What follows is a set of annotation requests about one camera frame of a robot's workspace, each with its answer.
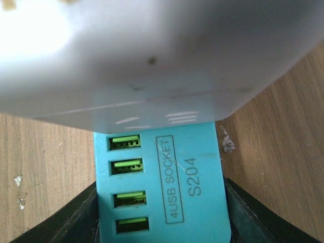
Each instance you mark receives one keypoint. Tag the teal power strip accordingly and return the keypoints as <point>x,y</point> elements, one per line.
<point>161,185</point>

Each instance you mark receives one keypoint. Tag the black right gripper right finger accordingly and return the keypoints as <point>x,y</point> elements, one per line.
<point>252,221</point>

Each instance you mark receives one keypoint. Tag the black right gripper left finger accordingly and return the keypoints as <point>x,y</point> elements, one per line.
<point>77,221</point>

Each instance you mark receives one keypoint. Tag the white cube adapter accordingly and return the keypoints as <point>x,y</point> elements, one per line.
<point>117,66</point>

